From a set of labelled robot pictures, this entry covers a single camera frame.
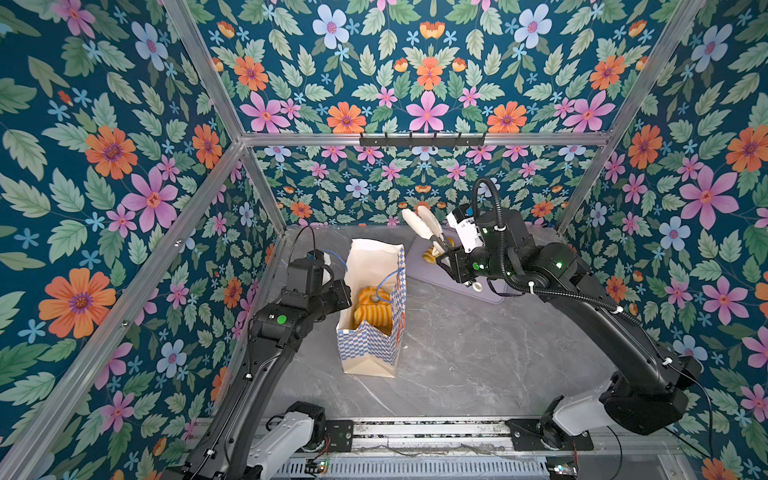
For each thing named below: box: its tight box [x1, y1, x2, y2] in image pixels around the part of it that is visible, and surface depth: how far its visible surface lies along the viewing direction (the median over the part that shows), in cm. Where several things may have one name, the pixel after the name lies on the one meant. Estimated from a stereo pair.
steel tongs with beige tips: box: [402, 206, 454, 254], surface depth 66 cm
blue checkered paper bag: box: [336, 239, 407, 378], surface depth 82 cm
